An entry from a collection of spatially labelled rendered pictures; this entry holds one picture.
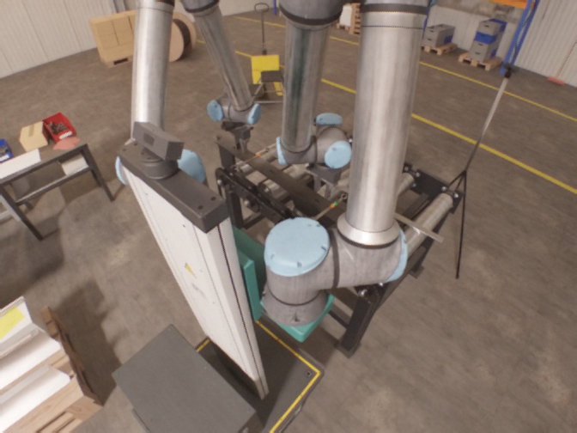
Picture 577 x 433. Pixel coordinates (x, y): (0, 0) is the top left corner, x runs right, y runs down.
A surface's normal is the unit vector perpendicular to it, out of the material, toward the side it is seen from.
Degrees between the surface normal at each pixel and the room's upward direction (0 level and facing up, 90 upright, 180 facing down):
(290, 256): 5
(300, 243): 5
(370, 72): 82
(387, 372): 0
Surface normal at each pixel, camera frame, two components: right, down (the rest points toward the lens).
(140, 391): 0.00, -0.70
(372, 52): -0.70, 0.40
